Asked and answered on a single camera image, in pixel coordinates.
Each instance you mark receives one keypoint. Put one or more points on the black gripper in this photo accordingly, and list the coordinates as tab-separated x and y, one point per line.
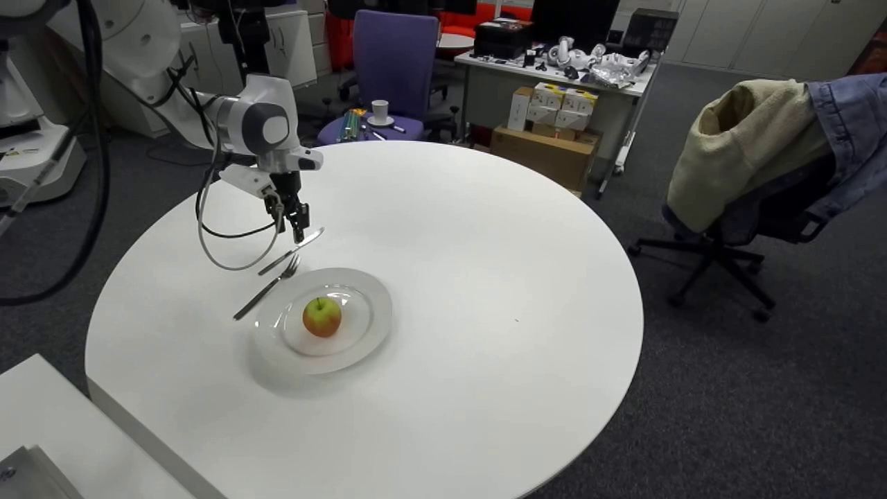
289	192

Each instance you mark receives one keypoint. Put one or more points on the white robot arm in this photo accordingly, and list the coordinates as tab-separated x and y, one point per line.
259	125

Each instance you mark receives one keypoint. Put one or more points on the white round plate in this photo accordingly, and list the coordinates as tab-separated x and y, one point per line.
368	314

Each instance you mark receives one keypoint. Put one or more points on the silver fork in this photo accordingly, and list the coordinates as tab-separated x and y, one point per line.
263	293

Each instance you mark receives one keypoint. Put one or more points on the yellow-red apple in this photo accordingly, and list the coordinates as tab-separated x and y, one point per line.
322	321

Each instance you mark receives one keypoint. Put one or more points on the colourful small packet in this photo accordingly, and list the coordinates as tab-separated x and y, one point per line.
356	123

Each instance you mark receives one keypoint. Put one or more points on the white saucer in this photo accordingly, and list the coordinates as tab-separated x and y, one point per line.
379	123

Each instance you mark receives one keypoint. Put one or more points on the white cup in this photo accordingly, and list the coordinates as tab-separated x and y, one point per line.
377	110

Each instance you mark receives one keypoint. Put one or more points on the white cabinet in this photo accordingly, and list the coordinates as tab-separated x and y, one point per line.
298	44

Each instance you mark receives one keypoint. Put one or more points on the red furniture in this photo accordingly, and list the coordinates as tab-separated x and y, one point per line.
339	44

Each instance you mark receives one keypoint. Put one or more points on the black equipment stand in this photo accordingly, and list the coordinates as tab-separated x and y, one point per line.
249	37

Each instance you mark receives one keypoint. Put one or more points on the purple office chair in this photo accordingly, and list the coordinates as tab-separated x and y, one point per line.
397	56

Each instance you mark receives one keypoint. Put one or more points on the white desk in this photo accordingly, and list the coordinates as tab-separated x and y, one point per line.
489	99

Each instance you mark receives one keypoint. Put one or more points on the brown cardboard box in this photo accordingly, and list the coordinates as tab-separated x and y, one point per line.
543	154

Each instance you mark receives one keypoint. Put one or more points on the white plastic container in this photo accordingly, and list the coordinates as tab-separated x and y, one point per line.
577	111
543	107

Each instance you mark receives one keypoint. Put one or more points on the black box on desk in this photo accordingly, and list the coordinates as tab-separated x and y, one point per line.
503	41

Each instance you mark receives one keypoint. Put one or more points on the white square side table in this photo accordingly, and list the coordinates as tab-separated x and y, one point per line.
63	425

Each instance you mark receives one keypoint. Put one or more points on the pile of white parts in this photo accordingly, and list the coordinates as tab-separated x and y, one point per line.
600	66

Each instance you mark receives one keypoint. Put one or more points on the black monitor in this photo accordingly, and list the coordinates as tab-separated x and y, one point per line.
650	28

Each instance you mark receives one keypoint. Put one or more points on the black swivel office chair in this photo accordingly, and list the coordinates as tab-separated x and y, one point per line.
729	260

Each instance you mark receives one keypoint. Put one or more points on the beige jacket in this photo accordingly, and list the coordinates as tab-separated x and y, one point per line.
737	147

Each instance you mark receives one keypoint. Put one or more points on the blue denim jacket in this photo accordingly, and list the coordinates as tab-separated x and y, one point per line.
860	121

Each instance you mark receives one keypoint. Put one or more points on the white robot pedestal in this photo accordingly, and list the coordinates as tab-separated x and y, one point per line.
30	156

